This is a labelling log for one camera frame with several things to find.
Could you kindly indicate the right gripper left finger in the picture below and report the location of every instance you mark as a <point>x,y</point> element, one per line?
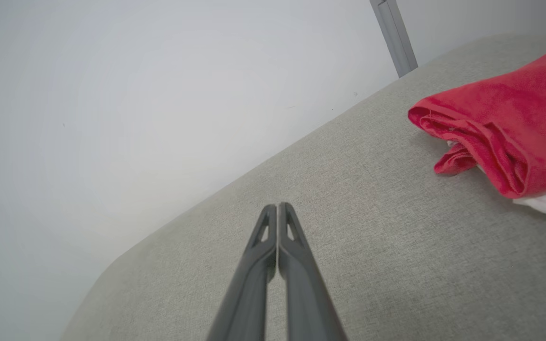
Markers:
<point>249,284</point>

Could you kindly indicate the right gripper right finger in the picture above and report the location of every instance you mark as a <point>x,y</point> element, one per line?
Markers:
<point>304,284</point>

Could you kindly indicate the red white basketball jersey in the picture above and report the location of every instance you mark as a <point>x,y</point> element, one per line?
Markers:
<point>514,123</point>

